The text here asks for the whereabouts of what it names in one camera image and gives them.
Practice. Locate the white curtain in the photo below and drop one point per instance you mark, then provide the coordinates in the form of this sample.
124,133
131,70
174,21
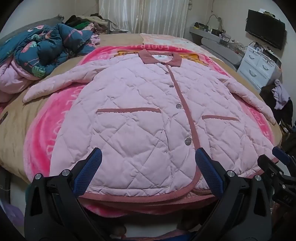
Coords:
143,16

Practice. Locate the black box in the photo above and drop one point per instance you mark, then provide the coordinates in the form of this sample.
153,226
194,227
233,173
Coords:
271,58

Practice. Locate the grey pillow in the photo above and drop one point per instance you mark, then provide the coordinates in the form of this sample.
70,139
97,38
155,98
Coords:
27,29

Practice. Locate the black television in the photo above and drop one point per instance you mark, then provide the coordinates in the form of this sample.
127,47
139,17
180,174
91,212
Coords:
264,29

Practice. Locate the white drawer cabinet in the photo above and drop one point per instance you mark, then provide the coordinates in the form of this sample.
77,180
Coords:
256,67

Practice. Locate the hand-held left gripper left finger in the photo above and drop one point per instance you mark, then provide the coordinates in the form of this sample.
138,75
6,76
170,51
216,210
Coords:
89,171

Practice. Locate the pink printed blanket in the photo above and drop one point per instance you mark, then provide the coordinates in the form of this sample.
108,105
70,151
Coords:
41,143

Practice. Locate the clutter of small items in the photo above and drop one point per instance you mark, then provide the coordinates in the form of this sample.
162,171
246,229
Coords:
222,37

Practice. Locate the pile of clothes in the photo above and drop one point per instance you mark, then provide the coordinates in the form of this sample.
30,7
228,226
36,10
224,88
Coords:
87,23

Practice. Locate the grey wall shelf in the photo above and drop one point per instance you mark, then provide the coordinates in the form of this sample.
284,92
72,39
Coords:
215,46

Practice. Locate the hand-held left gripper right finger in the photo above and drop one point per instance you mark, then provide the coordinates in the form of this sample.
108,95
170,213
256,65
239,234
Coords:
209,171

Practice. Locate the dark clothes heap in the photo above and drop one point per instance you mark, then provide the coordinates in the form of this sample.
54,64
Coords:
268,92

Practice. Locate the peach patterned blanket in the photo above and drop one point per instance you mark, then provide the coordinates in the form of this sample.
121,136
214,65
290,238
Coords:
166,40

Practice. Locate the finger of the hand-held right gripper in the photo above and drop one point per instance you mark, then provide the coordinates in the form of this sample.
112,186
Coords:
270,165
280,153

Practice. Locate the pink quilted jacket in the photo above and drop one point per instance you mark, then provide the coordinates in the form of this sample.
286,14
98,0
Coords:
138,115

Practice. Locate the blue floral duvet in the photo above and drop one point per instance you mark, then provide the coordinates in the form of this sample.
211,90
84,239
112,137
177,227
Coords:
46,46

